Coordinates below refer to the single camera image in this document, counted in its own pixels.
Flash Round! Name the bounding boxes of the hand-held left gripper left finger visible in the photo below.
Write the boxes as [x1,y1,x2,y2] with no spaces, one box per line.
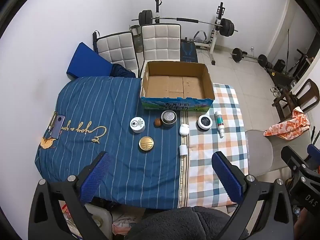
[49,151,113,240]

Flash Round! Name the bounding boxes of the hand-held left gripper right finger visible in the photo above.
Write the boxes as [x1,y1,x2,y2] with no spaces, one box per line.
[211,151,277,240]

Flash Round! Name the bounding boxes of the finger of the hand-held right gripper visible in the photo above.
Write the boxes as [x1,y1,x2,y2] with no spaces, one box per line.
[307,144,320,167]
[281,145,311,173]

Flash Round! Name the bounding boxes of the white tube with teal label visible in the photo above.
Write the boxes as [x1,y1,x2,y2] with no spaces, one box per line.
[214,111,225,138]

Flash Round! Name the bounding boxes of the round gold tin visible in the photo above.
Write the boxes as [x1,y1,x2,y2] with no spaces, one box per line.
[139,136,155,153]

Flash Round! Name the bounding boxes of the white jar with black lid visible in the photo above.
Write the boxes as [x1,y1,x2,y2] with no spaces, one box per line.
[197,115,213,130]

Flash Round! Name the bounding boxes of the white jar with logo lid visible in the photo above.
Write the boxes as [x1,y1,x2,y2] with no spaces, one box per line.
[130,117,146,133]

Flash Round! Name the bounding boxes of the round metal strainer cup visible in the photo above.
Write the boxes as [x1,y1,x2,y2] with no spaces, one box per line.
[161,110,178,128]

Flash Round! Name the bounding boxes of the cardboard box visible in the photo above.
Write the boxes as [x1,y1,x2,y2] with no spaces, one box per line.
[139,60,215,112]

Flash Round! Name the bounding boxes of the orange patterned cloth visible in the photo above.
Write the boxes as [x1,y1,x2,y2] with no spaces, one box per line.
[264,107,311,140]

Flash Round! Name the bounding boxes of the grey chair seat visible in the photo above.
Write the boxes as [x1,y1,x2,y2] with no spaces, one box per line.
[245,129,313,176]

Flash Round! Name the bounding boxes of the white plastic stool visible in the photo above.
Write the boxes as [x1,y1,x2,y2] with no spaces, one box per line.
[84,201,113,240]

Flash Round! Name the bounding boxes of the brown wooden chair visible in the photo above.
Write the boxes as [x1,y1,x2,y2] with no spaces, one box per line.
[272,79,320,121]

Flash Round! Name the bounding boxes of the person's grey fleece clothing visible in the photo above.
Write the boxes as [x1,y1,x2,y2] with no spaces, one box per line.
[124,206,248,240]

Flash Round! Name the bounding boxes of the blue striped and plaid bedsheet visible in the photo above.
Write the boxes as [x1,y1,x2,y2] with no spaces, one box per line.
[34,76,249,209]

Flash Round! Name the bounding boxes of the black bag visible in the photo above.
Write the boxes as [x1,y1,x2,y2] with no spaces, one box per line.
[274,59,286,72]

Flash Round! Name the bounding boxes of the short barbell with black plates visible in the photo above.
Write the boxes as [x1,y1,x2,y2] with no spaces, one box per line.
[231,47,268,67]

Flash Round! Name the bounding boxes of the dark navy garment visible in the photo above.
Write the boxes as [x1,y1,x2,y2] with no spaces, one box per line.
[110,64,137,78]

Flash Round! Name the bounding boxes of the blue foam mat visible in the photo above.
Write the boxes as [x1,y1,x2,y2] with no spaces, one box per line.
[66,42,113,79]

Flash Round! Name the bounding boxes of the white quilted chair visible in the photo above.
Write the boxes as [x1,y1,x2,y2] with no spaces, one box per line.
[96,31,139,77]
[141,24,181,64]

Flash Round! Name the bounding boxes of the black folded stand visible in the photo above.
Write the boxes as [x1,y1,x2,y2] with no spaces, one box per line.
[92,30,101,52]

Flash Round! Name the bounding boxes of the grey metal canister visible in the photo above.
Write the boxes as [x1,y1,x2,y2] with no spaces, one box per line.
[129,25,143,53]

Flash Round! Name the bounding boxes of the white weight bench rack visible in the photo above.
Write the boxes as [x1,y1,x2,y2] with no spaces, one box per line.
[152,0,226,66]

